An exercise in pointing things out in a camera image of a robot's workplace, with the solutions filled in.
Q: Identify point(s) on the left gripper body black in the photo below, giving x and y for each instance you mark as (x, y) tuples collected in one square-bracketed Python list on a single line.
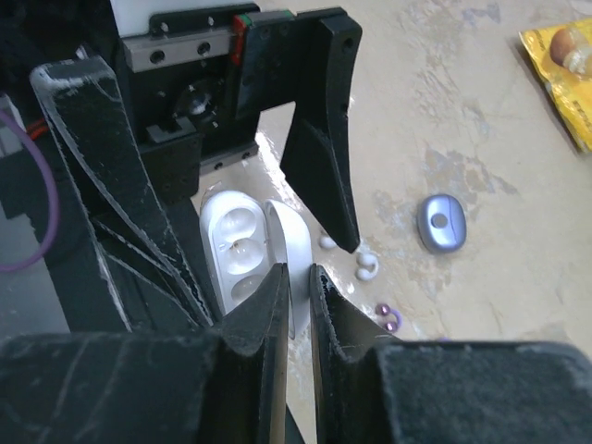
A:
[(178, 66)]

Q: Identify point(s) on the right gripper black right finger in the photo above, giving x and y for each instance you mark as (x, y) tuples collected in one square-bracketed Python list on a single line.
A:
[(370, 387)]

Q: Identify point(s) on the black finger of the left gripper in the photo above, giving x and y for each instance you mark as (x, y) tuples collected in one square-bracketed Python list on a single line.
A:
[(316, 161), (82, 101)]

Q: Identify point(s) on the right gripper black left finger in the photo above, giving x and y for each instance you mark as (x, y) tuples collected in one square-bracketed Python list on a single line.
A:
[(223, 384)]

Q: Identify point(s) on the white earbud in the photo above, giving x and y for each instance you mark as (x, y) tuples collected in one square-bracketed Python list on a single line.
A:
[(325, 242), (368, 266)]

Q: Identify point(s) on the white earbud charging case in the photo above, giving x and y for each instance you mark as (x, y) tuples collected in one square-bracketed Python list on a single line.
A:
[(244, 238)]

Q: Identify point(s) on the blue-grey earbud charging case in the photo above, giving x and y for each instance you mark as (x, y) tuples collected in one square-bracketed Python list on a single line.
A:
[(441, 224)]

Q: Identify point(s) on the purple earbud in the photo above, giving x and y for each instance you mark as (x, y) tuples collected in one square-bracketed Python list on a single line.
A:
[(392, 317)]

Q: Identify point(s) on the yellow Lays chips bag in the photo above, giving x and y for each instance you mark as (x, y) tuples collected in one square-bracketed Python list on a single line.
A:
[(561, 56)]

